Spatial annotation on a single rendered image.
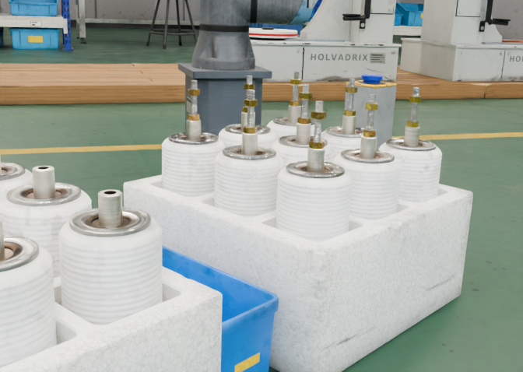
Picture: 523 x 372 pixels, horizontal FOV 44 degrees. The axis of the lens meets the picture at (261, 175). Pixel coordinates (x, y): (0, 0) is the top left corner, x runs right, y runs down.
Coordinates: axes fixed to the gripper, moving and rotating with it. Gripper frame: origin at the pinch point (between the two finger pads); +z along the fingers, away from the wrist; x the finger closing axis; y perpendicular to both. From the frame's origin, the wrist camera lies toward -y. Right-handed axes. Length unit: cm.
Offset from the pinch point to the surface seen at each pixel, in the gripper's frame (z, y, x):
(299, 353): 42.3, 1.9, 25.8
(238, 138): 21.8, 10.6, -3.8
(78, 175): 46, 53, -66
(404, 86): 40, -67, -223
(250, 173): 22.8, 8.6, 13.3
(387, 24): 11, -59, -235
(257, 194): 25.7, 7.6, 13.1
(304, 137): 20.2, 0.5, 1.1
